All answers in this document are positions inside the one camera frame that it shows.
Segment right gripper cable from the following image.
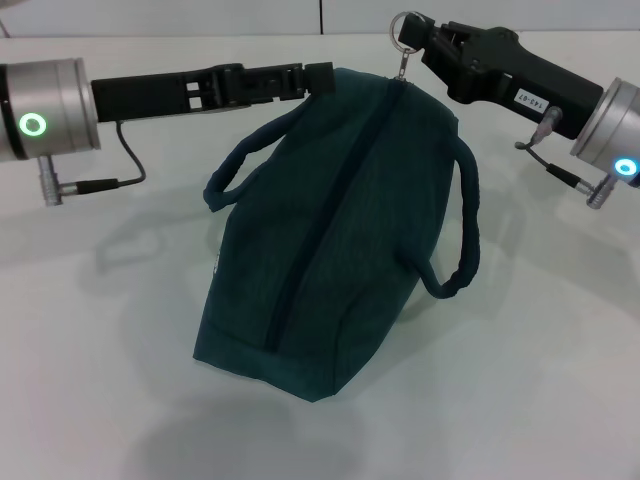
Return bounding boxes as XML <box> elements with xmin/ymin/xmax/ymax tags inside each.
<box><xmin>514</xmin><ymin>139</ymin><xmax>597</xmax><ymax>195</ymax></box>

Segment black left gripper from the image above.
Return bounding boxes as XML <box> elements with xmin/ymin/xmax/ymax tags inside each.
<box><xmin>90</xmin><ymin>61</ymin><xmax>335</xmax><ymax>124</ymax></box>

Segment silver zipper pull ring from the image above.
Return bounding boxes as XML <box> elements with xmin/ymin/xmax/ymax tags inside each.
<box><xmin>389</xmin><ymin>10</ymin><xmax>422</xmax><ymax>81</ymax></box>

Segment dark teal lunch bag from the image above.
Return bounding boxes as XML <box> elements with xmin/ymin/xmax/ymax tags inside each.
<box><xmin>193</xmin><ymin>67</ymin><xmax>482</xmax><ymax>404</ymax></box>

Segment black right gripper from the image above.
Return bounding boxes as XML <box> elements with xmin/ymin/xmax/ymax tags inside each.
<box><xmin>398</xmin><ymin>13</ymin><xmax>606</xmax><ymax>142</ymax></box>

